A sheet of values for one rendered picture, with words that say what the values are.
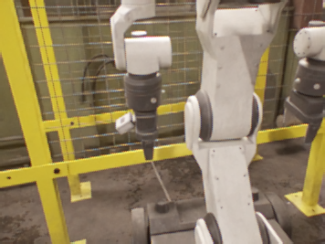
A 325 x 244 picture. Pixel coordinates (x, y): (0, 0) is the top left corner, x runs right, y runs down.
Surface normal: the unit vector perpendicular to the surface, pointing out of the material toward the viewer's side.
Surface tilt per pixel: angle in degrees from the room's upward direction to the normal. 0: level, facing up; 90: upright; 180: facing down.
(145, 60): 101
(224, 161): 60
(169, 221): 45
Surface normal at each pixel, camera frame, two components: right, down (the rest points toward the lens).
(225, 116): 0.14, 0.29
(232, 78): 0.14, 0.52
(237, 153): 0.10, -0.15
